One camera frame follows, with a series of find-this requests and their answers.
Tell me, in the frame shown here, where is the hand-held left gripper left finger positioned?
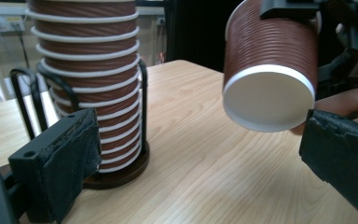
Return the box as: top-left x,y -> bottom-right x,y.
8,107 -> 103,224

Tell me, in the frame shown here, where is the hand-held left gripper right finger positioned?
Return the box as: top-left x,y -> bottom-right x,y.
298,109 -> 358,224

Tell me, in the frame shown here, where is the single brown ribbed paper cup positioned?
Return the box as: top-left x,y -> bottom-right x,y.
222,0 -> 323,133

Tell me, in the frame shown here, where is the black wire double cup holder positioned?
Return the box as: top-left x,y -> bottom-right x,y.
9,58 -> 151,190

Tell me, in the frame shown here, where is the stack of brown paper cups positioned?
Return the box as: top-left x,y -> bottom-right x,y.
24,0 -> 143,175

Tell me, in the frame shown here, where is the dark curtain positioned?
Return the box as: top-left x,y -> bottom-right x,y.
163,0 -> 246,74

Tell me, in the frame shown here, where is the wall power strip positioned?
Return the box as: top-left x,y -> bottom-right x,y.
0,14 -> 27,35

